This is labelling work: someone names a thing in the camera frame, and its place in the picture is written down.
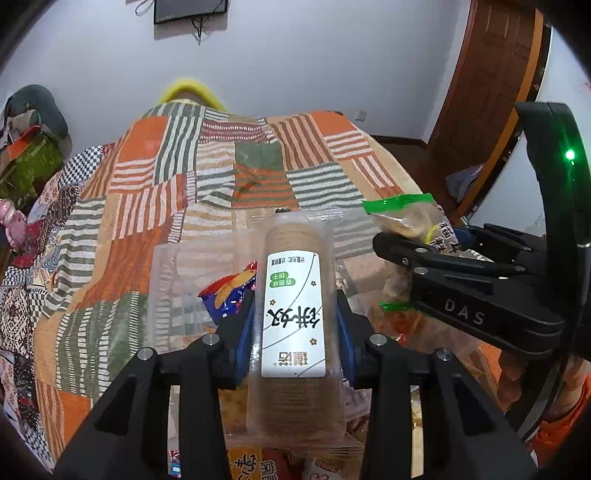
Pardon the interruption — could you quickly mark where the round biscuit stack pack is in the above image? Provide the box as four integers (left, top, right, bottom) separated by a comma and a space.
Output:
246, 207, 362, 459

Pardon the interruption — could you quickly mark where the clear plastic storage bin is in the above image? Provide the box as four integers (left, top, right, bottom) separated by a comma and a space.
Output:
146, 209, 491, 462

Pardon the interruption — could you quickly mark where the green cookie bag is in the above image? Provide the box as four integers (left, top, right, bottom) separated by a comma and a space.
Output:
363, 193, 460, 315

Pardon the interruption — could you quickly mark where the blue red snack packet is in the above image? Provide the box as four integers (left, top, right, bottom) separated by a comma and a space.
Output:
198, 261, 257, 325

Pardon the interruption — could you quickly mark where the checkered patterned quilt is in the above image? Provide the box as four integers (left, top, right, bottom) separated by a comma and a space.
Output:
1, 144, 114, 470

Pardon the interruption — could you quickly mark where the wooden door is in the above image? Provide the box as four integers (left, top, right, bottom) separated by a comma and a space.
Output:
428, 1, 544, 223

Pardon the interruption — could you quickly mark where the pink plush toy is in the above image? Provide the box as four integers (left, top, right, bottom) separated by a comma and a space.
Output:
0, 199, 27, 251

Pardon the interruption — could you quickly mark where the patchwork striped blanket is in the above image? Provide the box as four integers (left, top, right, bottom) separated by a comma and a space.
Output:
34, 102, 509, 480

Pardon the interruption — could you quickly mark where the green patterned box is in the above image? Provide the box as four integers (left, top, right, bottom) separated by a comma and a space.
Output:
1, 126, 63, 209

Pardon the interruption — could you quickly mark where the yellow foam bed rail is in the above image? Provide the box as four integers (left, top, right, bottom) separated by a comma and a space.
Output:
159, 78, 228, 112

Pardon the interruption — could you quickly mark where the small black wall monitor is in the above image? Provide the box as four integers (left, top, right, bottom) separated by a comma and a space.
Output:
153, 0, 229, 25

